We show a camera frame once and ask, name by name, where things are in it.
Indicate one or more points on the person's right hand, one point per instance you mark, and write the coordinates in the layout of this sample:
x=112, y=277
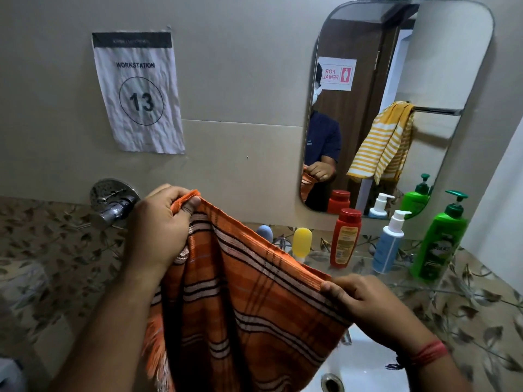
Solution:
x=376, y=310

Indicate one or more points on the person's left hand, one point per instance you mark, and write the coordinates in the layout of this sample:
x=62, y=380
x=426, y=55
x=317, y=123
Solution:
x=157, y=232

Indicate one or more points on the white wash basin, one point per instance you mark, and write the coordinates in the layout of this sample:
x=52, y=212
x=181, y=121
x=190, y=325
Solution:
x=367, y=363

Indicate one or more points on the blue white pump bottle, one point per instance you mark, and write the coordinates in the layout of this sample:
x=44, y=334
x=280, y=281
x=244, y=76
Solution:
x=386, y=249

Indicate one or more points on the red bottle with yellow label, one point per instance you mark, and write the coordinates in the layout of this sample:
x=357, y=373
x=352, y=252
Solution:
x=345, y=240

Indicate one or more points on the green pump bottle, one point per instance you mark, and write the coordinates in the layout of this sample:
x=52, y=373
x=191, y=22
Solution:
x=439, y=244

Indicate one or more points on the yellow silicone squeeze bottle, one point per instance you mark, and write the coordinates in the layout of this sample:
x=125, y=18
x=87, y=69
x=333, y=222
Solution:
x=302, y=242

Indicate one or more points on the grey silicone squeeze bottle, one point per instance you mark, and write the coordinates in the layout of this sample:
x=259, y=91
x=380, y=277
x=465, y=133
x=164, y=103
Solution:
x=265, y=233

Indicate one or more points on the orange plaid towel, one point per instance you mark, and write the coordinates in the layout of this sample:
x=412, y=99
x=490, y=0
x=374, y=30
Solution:
x=245, y=314

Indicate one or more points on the person's right forearm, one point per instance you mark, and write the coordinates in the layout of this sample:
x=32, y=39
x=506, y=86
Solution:
x=441, y=377

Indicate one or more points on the person's left forearm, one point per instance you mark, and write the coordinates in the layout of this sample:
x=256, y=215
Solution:
x=106, y=338

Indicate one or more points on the basin faucet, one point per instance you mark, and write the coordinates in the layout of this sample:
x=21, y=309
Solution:
x=346, y=338

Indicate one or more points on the clear glass shelf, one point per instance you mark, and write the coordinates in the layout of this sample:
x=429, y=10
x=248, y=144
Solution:
x=363, y=275

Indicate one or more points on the white crumpled paper sign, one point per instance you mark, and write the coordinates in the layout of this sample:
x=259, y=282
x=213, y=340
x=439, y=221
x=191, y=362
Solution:
x=139, y=93

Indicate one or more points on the white toilet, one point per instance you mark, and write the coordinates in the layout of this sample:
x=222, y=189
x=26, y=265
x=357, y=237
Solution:
x=10, y=377

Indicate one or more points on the chrome wall valve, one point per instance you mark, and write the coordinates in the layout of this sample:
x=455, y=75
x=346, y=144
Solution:
x=110, y=202

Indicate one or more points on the chrome shelf bracket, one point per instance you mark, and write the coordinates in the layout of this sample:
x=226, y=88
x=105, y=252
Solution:
x=282, y=243

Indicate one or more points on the rounded wall mirror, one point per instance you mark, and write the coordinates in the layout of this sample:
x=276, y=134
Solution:
x=441, y=53

